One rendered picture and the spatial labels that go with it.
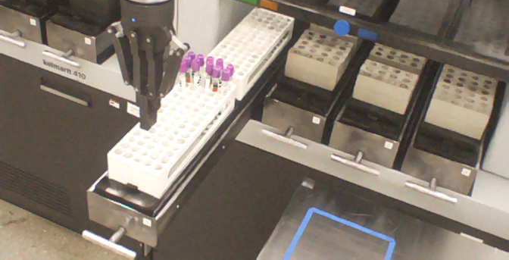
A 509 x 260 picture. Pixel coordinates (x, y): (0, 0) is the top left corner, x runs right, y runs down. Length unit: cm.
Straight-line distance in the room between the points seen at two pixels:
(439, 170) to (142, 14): 68
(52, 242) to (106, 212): 100
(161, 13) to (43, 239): 133
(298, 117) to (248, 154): 18
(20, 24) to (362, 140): 85
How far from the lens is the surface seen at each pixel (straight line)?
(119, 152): 106
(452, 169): 125
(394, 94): 127
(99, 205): 107
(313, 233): 100
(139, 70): 94
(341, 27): 120
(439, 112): 127
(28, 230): 212
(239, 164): 142
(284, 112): 128
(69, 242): 206
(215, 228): 161
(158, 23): 87
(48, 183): 189
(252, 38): 137
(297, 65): 130
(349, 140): 127
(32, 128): 177
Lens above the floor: 156
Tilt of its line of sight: 38 degrees down
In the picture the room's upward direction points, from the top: 7 degrees clockwise
